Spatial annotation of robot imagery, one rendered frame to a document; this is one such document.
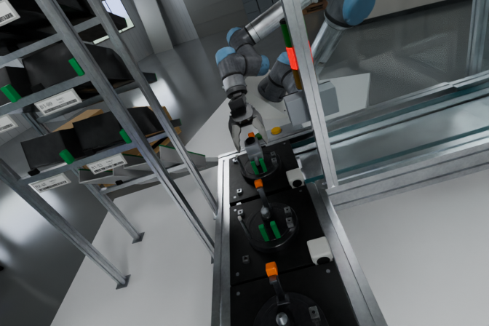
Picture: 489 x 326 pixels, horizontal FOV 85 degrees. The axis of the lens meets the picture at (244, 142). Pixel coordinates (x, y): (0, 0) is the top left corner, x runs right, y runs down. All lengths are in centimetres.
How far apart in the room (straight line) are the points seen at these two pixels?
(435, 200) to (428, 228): 10
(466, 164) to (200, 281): 81
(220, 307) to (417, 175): 62
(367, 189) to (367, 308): 34
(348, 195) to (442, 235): 23
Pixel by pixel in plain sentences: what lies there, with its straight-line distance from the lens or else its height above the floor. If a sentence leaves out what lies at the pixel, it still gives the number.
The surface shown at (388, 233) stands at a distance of 82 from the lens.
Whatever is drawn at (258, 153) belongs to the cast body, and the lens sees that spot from 84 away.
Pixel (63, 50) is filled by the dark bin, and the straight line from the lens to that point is 67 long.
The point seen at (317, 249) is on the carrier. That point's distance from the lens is 65.
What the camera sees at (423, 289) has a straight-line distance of 75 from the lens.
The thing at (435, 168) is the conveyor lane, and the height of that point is 92.
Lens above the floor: 153
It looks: 31 degrees down
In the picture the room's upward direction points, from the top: 23 degrees counter-clockwise
